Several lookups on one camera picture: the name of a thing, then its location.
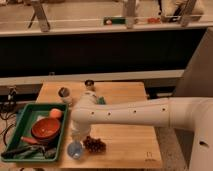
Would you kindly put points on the green plastic tray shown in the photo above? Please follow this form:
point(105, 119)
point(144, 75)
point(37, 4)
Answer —
point(32, 113)

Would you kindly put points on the bunch of dark grapes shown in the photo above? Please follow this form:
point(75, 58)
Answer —
point(94, 145)

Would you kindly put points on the orange fruit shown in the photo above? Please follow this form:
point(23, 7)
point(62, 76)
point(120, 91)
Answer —
point(55, 113)

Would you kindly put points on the green box on shelf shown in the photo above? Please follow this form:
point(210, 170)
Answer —
point(113, 20)

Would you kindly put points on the small metal cup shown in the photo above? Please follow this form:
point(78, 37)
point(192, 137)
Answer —
point(89, 84)

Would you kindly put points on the teal sponge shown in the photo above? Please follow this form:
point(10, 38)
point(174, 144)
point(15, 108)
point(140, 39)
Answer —
point(101, 100)

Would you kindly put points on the orange bowl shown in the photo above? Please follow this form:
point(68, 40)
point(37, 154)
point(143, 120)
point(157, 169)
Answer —
point(46, 129)

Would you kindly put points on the blue plastic cup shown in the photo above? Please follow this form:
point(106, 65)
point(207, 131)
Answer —
point(75, 149)

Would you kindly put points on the dark utensils in tray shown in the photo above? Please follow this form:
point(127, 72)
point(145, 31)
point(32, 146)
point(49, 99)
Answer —
point(46, 151)

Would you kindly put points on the red object on shelf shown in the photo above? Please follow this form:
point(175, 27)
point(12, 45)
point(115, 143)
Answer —
point(153, 20)

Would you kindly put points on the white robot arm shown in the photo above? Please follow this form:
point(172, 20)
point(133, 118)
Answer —
point(187, 113)

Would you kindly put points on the orange carrot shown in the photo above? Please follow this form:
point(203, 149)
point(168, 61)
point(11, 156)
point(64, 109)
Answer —
point(29, 140)

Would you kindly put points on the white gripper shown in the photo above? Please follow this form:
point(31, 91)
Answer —
point(78, 133)

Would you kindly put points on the clear glass jar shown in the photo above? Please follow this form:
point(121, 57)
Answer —
point(65, 96)

